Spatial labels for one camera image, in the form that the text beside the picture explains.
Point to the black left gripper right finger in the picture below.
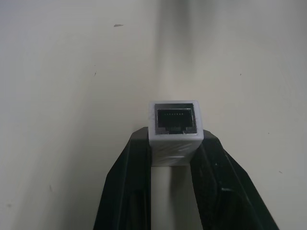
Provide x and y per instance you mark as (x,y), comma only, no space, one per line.
(223,191)

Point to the white ethernet coupler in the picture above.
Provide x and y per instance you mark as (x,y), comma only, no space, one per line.
(175,148)

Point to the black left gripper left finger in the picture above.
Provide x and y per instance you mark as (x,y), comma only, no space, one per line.
(124,191)

